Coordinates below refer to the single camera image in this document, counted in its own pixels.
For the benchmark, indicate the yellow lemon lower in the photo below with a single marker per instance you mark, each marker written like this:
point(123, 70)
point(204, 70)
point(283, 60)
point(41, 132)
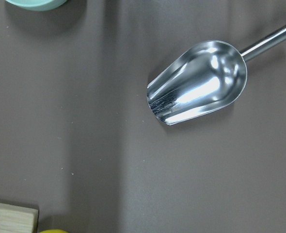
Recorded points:
point(53, 231)

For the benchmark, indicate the wooden cutting board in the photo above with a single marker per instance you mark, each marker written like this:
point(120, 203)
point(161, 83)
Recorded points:
point(17, 219)

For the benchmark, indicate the silver metal scoop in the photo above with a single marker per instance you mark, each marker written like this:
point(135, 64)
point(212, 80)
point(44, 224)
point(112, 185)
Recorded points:
point(206, 78)

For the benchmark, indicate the mint green bowl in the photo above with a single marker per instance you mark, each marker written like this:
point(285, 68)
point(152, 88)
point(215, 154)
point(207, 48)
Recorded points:
point(37, 5)

